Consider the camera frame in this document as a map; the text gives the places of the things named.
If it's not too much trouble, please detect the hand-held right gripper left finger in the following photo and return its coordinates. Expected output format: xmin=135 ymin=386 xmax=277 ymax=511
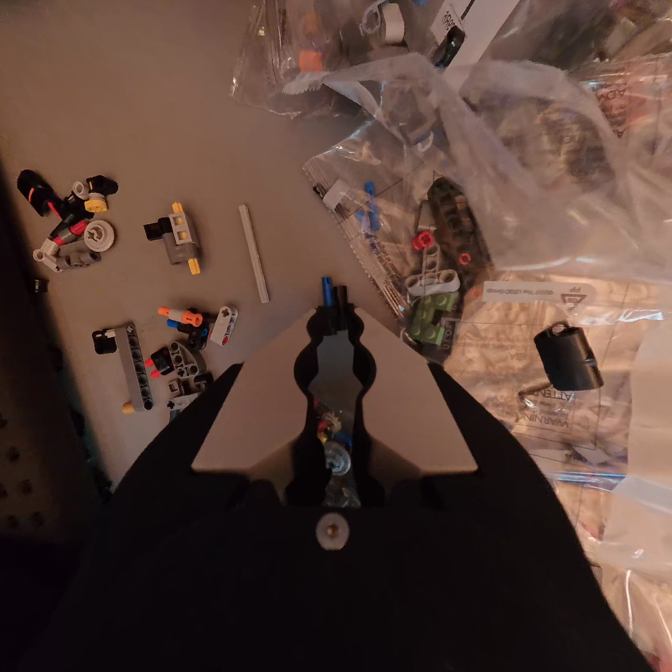
xmin=191 ymin=307 xmax=334 ymax=507

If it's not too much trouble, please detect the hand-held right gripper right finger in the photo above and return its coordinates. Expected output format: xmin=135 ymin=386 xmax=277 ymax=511
xmin=344 ymin=306 xmax=478 ymax=508

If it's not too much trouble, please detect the blue black lego pin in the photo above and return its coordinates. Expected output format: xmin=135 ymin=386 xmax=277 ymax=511
xmin=320 ymin=276 xmax=338 ymax=337

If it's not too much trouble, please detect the thin grey lego liftarm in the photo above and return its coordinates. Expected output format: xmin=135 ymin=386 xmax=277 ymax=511
xmin=208 ymin=305 xmax=238 ymax=347

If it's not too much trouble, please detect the orange grey lego pin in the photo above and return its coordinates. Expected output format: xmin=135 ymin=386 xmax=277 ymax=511
xmin=157 ymin=306 xmax=204 ymax=328

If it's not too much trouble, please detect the grey lego beam black connector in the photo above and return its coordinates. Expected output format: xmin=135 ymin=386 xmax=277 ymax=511
xmin=91 ymin=321 xmax=155 ymax=414

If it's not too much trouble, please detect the grey yellow lego connector assembly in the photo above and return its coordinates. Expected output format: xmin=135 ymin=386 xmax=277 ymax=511
xmin=143 ymin=202 xmax=202 ymax=276

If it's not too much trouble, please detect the grey lego pulley wheel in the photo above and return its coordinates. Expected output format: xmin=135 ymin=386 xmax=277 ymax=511
xmin=83 ymin=218 xmax=117 ymax=252

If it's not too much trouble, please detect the black yellow lego connector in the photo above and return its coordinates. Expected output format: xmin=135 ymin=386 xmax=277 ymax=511
xmin=84 ymin=174 xmax=119 ymax=214

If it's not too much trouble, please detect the pile of clear lego bags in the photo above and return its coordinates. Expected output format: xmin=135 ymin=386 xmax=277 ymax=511
xmin=231 ymin=0 xmax=672 ymax=672

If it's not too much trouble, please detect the black lego panel red stripe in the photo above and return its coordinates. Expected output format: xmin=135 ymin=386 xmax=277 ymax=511
xmin=16 ymin=168 xmax=64 ymax=217

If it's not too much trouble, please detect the small clear bag of pins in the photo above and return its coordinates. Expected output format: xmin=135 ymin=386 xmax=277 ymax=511
xmin=312 ymin=399 xmax=364 ymax=508

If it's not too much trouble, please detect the orange blue black connector cluster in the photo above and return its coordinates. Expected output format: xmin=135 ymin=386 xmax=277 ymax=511
xmin=166 ymin=317 xmax=209 ymax=351

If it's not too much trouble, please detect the large clear bag white label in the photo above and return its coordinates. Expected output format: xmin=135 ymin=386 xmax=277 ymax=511
xmin=399 ymin=173 xmax=672 ymax=505

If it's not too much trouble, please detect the black perforated pad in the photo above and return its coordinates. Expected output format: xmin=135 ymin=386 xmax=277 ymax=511
xmin=0 ymin=160 xmax=112 ymax=544

